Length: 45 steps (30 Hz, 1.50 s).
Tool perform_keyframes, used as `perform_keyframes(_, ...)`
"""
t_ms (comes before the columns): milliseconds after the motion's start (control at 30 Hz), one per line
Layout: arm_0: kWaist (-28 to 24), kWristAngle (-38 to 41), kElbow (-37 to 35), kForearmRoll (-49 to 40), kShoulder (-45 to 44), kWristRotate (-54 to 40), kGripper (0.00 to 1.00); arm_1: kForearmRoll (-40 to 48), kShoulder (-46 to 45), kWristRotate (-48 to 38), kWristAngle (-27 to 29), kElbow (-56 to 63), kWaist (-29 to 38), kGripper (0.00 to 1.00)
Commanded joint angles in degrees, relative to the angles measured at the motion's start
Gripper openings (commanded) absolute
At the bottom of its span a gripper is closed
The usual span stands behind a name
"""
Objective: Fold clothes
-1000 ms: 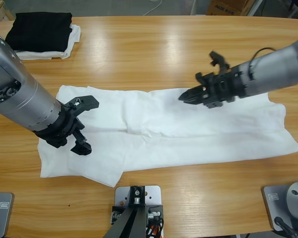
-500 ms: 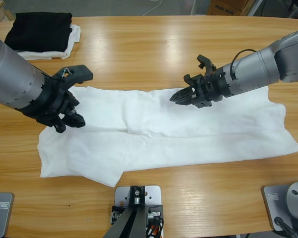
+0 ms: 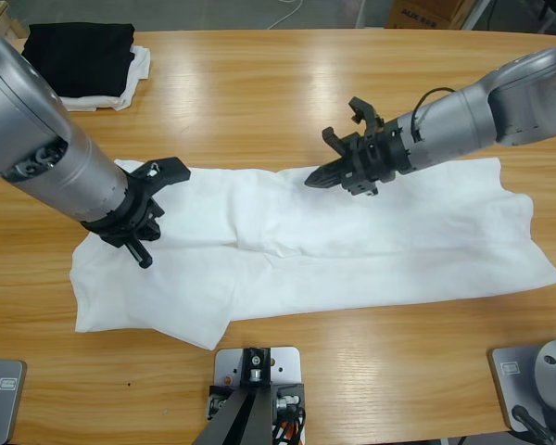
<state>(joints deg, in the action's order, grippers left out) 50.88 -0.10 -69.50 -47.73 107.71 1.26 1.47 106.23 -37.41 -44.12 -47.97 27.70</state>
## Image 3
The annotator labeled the folded black garment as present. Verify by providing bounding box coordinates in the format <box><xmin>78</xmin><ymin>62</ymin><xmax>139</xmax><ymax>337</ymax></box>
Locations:
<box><xmin>21</xmin><ymin>22</ymin><xmax>136</xmax><ymax>99</ymax></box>

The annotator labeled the white t-shirt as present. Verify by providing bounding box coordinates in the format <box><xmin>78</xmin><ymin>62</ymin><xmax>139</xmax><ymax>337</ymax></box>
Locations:
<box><xmin>69</xmin><ymin>156</ymin><xmax>556</xmax><ymax>352</ymax></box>

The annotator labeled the black base cable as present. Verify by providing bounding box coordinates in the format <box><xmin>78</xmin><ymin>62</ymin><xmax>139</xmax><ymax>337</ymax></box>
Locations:
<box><xmin>511</xmin><ymin>404</ymin><xmax>556</xmax><ymax>445</ymax></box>

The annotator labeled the orange cable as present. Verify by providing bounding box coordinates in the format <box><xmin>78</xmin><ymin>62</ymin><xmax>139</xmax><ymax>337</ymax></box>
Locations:
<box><xmin>277</xmin><ymin>416</ymin><xmax>307</xmax><ymax>445</ymax></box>

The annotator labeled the black clamp block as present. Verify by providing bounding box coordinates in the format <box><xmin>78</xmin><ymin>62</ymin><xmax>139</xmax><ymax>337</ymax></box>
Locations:
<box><xmin>207</xmin><ymin>383</ymin><xmax>236</xmax><ymax>421</ymax></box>
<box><xmin>272</xmin><ymin>382</ymin><xmax>306</xmax><ymax>418</ymax></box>

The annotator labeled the wooden pallet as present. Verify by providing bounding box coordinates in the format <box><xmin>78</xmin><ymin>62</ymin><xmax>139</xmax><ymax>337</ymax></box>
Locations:
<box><xmin>0</xmin><ymin>0</ymin><xmax>29</xmax><ymax>41</ymax></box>

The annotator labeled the white floor cable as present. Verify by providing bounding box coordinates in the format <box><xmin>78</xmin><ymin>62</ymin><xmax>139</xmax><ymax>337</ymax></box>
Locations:
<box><xmin>266</xmin><ymin>0</ymin><xmax>307</xmax><ymax>30</ymax></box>

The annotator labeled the cardboard box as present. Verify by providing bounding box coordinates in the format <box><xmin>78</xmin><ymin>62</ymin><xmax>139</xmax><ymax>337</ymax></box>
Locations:
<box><xmin>384</xmin><ymin>0</ymin><xmax>478</xmax><ymax>30</ymax></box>

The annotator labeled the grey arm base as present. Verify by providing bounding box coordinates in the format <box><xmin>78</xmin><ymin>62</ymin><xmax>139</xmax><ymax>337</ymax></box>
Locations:
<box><xmin>486</xmin><ymin>339</ymin><xmax>556</xmax><ymax>437</ymax></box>
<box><xmin>0</xmin><ymin>359</ymin><xmax>28</xmax><ymax>445</ymax></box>

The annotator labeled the black post cable bundle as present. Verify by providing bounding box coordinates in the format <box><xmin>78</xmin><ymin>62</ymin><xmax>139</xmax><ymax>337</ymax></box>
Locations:
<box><xmin>272</xmin><ymin>406</ymin><xmax>308</xmax><ymax>445</ymax></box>

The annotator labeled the dark camera post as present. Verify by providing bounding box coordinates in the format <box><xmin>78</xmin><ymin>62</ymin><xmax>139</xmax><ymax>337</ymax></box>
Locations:
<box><xmin>192</xmin><ymin>346</ymin><xmax>279</xmax><ymax>445</ymax></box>

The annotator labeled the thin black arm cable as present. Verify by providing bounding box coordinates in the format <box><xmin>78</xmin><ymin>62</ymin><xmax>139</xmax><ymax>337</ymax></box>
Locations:
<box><xmin>410</xmin><ymin>86</ymin><xmax>458</xmax><ymax>135</ymax></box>

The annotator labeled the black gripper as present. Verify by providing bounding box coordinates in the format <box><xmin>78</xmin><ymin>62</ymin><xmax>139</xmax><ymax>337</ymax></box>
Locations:
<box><xmin>304</xmin><ymin>118</ymin><xmax>413</xmax><ymax>198</ymax></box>
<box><xmin>81</xmin><ymin>171</ymin><xmax>167</xmax><ymax>270</ymax></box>

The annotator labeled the folded white garment stack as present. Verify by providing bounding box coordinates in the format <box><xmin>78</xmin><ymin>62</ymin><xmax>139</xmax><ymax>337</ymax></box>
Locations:
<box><xmin>59</xmin><ymin>44</ymin><xmax>152</xmax><ymax>114</ymax></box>

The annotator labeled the white metal leg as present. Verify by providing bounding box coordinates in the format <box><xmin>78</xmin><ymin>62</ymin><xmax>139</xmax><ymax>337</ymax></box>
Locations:
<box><xmin>461</xmin><ymin>0</ymin><xmax>492</xmax><ymax>32</ymax></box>

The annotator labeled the white mounting block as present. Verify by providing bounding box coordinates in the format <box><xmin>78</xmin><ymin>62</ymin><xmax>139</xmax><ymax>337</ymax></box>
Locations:
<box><xmin>212</xmin><ymin>346</ymin><xmax>306</xmax><ymax>418</ymax></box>

